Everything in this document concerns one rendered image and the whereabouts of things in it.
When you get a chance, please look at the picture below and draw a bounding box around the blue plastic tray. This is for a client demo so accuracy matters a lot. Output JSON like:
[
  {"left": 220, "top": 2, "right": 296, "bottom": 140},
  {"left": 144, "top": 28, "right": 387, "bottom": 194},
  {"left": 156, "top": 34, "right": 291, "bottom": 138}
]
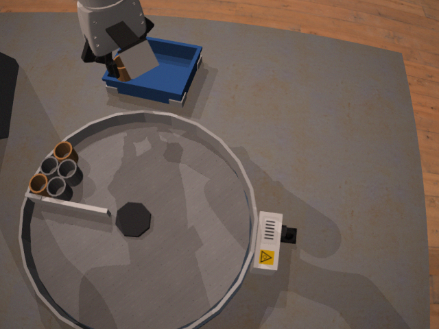
[{"left": 102, "top": 36, "right": 202, "bottom": 108}]

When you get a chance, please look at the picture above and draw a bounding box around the bronze bushing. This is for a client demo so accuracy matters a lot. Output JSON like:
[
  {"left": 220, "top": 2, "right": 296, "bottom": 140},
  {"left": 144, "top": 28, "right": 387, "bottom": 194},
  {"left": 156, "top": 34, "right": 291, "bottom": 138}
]
[
  {"left": 113, "top": 55, "right": 131, "bottom": 82},
  {"left": 54, "top": 141, "right": 78, "bottom": 164},
  {"left": 29, "top": 173, "right": 51, "bottom": 198}
]

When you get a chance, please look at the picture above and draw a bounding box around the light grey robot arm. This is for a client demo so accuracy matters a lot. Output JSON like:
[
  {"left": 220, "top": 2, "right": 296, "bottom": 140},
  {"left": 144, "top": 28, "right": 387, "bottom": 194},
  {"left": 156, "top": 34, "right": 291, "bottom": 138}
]
[{"left": 78, "top": 0, "right": 159, "bottom": 79}]

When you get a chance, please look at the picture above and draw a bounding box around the grey metal bushing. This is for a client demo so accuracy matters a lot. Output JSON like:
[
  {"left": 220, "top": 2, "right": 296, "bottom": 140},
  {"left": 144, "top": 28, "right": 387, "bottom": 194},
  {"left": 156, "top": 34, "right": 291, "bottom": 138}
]
[
  {"left": 40, "top": 156, "right": 60, "bottom": 180},
  {"left": 47, "top": 177, "right": 73, "bottom": 202},
  {"left": 57, "top": 159, "right": 83, "bottom": 186}
]

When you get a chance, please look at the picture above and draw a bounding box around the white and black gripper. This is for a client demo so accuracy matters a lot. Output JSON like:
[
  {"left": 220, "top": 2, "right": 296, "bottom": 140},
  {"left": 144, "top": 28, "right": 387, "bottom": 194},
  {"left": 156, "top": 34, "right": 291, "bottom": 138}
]
[{"left": 77, "top": 0, "right": 154, "bottom": 79}]

